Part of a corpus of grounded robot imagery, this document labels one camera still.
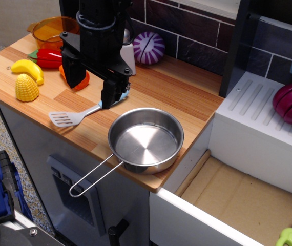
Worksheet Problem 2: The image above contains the white salt shaker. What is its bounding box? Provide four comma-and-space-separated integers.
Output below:
120, 29, 136, 75

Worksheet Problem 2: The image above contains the white toy oven door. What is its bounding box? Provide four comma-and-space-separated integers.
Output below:
0, 104, 150, 245

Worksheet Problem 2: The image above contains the black oven door handle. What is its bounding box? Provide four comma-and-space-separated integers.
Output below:
108, 219, 129, 246

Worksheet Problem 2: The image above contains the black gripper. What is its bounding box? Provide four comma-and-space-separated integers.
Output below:
60, 17, 132, 109

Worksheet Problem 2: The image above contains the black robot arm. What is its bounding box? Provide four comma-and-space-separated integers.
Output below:
60, 1, 133, 109

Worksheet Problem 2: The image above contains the yellow toy banana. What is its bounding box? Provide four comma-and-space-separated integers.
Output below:
10, 59, 44, 85

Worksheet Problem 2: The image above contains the blue clamp tool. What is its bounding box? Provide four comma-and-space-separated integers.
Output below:
0, 151, 33, 223

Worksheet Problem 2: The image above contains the orange transparent plastic pot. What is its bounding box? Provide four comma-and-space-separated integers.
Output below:
27, 16, 79, 51

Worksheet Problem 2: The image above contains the stainless steel pan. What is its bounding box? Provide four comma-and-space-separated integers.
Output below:
69, 107, 185, 198

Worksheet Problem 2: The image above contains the white toy sink basin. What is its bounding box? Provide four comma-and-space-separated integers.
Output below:
149, 148, 292, 246

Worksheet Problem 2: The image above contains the red toy pepper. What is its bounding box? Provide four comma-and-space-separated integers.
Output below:
27, 49, 62, 69

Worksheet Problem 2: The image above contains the orange toy carrot piece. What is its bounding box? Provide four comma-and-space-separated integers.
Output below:
58, 65, 90, 90

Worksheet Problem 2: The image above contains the purple white toy onion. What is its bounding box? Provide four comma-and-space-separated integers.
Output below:
133, 32, 165, 65

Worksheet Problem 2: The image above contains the yellow toy corn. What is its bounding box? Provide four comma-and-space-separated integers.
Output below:
15, 74, 39, 102

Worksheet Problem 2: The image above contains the grey spatula light-blue handle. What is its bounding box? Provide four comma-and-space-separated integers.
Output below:
48, 91, 130, 128

